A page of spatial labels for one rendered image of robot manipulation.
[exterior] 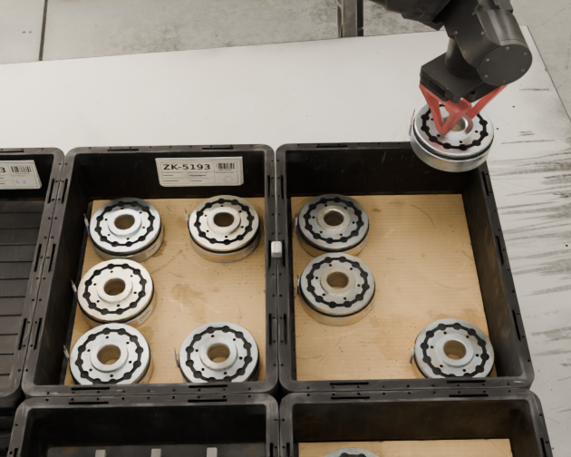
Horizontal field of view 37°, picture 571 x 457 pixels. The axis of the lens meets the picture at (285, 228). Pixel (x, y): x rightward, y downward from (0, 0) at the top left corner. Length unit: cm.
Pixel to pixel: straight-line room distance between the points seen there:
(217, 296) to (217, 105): 54
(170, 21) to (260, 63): 130
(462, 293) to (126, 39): 195
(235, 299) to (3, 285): 33
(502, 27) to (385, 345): 45
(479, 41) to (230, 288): 51
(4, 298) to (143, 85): 61
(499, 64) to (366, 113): 72
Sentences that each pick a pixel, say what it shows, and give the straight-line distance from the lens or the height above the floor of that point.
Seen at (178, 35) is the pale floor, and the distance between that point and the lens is 294.
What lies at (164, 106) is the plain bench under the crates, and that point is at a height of 70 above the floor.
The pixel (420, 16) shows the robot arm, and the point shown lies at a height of 125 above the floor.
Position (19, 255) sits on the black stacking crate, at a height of 83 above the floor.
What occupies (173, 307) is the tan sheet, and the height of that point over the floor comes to 83.
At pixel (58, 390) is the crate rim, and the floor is 93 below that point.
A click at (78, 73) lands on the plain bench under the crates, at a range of 176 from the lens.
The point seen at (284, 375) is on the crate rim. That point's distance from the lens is 102.
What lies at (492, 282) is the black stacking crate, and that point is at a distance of 117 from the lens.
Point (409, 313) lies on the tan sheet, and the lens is 120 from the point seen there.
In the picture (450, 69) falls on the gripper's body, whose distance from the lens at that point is 104.
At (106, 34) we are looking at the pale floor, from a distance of 298.
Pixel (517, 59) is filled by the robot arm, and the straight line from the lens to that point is 94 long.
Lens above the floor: 182
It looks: 51 degrees down
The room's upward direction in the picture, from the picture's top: straight up
